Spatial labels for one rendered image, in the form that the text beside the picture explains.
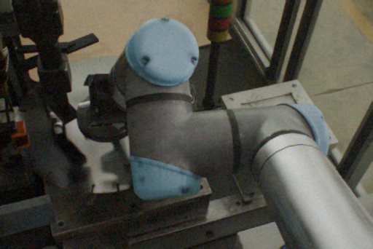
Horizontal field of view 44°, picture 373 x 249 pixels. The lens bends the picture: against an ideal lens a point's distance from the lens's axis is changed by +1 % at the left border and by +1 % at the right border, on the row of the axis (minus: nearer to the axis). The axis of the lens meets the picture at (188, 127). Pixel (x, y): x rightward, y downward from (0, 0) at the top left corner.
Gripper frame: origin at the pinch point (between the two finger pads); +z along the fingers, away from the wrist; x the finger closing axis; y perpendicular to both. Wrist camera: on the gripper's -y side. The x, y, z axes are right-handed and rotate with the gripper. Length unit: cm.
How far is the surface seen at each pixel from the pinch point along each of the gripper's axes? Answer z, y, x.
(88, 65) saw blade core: 12.5, 2.6, -13.5
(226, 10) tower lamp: -1.4, -23.1, -20.3
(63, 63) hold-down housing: -10.8, 10.1, -6.1
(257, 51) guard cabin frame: 24, -44, -21
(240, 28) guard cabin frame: 31, -44, -31
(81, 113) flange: 5.6, 5.8, -2.0
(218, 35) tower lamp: 3.9, -23.2, -17.3
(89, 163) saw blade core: 1.1, 5.7, 7.8
